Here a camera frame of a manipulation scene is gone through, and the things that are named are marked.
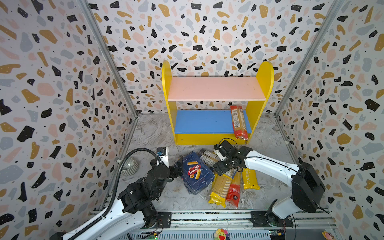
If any red bottom spaghetti bag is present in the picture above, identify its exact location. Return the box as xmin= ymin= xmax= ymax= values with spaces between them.
xmin=226 ymin=172 xmax=242 ymax=208

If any aluminium corner post right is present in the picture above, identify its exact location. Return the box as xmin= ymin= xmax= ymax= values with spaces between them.
xmin=274 ymin=0 xmax=346 ymax=117

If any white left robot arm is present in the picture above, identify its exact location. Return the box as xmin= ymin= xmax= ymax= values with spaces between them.
xmin=50 ymin=162 xmax=183 ymax=240

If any red spaghetti bag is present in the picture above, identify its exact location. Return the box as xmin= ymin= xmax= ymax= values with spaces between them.
xmin=226 ymin=172 xmax=242 ymax=208
xmin=231 ymin=106 xmax=249 ymax=141

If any smiling flower toy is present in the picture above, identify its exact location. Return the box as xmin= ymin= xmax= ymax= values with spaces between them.
xmin=214 ymin=229 xmax=230 ymax=240

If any yellow spaghetti bag front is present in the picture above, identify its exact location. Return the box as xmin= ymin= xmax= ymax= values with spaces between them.
xmin=209 ymin=173 xmax=232 ymax=208

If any aluminium corner post left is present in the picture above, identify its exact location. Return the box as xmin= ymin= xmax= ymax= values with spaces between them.
xmin=76 ymin=0 xmax=139 ymax=117

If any yellow shelf unit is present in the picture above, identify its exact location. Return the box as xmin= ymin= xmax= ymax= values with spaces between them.
xmin=162 ymin=61 xmax=275 ymax=146

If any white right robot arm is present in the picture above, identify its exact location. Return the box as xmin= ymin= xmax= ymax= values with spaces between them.
xmin=214 ymin=141 xmax=326 ymax=225

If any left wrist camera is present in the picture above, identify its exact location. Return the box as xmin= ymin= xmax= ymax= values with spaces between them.
xmin=156 ymin=147 xmax=169 ymax=167

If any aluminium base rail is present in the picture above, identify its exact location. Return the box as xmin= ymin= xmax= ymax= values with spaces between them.
xmin=120 ymin=209 xmax=342 ymax=240

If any black corrugated cable hose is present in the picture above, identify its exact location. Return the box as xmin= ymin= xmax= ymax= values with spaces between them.
xmin=65 ymin=147 xmax=161 ymax=240

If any aluminium corner post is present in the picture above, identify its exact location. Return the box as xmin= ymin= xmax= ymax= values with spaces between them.
xmin=274 ymin=0 xmax=346 ymax=117
xmin=76 ymin=0 xmax=139 ymax=117

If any dark label spaghetti bag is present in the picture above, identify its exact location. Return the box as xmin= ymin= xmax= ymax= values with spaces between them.
xmin=198 ymin=149 xmax=220 ymax=168

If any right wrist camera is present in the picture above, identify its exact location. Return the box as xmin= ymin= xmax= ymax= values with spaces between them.
xmin=214 ymin=140 xmax=237 ymax=161

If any colourful toy at corner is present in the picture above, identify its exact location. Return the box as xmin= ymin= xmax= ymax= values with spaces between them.
xmin=322 ymin=231 xmax=335 ymax=240

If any blue Barilla pasta box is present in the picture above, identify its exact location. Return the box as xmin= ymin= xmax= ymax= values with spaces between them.
xmin=182 ymin=152 xmax=215 ymax=195

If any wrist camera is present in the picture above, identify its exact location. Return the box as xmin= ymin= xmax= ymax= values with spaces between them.
xmin=156 ymin=147 xmax=169 ymax=167
xmin=214 ymin=140 xmax=237 ymax=161

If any yellow Pastatime spaghetti bag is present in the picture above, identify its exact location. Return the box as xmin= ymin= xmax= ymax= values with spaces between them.
xmin=242 ymin=169 xmax=261 ymax=190

